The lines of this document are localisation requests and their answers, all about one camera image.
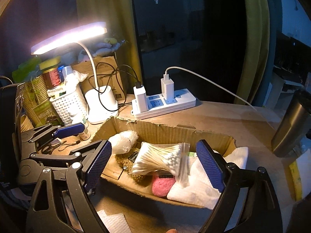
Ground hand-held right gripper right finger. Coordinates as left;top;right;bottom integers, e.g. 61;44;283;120
196;139;283;233

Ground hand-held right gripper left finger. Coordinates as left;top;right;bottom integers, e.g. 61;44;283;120
25;139;113;233

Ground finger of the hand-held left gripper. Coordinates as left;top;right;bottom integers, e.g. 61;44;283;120
22;123;86;144
29;139;105;169

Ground brown sponge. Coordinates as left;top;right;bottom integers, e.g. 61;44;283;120
115;148;153;187

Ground white soft tissue cloth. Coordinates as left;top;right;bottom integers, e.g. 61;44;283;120
168;147;249;209

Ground white plastic bag bundle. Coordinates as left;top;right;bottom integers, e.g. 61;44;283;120
108;130;139;154

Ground bag of cotton swabs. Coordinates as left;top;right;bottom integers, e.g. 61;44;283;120
131;142;190;183

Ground pink sponge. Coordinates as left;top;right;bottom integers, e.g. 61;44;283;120
152;173;176;197

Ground black scissors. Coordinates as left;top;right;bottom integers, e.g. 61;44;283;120
40;139;67;154

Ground small white bottle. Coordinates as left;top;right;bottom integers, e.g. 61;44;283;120
79;124;90;141

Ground brown paper cup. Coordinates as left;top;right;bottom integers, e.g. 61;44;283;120
21;115;33;133

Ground white plastic basket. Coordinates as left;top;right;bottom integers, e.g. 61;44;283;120
50;86;88;125

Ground green printed box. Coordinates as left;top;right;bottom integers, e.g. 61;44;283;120
31;102;62;127

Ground green patterned tin can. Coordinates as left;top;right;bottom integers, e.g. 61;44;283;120
22;75;52;124

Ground red jar yellow lid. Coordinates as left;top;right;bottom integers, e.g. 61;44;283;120
42;68;61;89

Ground brown cardboard storage box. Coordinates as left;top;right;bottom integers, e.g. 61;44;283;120
72;56;127;102

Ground green plastic bag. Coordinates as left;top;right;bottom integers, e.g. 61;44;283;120
12;58;42;83

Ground yellow sponge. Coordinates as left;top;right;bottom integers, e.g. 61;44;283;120
39;56;61;70

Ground white power strip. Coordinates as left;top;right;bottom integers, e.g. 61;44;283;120
131;89;197;120

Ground plush toys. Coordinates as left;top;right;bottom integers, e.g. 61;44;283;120
78;37;122;62

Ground stainless steel tumbler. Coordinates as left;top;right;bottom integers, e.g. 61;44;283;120
271;89;311;158

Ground white desk lamp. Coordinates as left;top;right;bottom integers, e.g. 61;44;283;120
30;22;119;124

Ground white computer desk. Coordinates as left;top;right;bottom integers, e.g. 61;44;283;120
262;71;304;107

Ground yellow curtain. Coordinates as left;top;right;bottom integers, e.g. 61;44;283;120
240;0;271;107
75;0;144;95

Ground teal curtain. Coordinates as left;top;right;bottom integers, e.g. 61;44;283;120
264;0;282;107
0;0;80;78

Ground dark glass door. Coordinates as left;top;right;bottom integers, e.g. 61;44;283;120
131;0;243;102

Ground black charging cable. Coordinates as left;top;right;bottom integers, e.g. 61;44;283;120
89;63;142;111

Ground white charger with black cable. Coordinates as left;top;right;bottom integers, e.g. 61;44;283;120
133;86;148;112

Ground white charging cable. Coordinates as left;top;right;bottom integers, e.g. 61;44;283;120
165;66;257;111

